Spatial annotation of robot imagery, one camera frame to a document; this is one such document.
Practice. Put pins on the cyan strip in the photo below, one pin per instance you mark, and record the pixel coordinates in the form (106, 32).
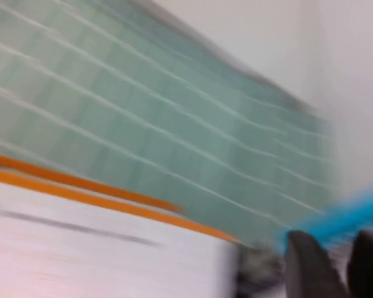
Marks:
(342, 217)

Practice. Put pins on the white orange ROS2 book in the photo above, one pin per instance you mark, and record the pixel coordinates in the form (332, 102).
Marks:
(96, 257)

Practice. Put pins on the orange edged book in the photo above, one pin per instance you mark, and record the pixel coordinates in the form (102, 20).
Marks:
(81, 181)

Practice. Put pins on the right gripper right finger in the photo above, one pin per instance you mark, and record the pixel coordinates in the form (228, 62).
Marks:
(370, 267)

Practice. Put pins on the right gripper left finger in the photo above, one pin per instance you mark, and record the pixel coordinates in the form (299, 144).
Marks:
(311, 270)

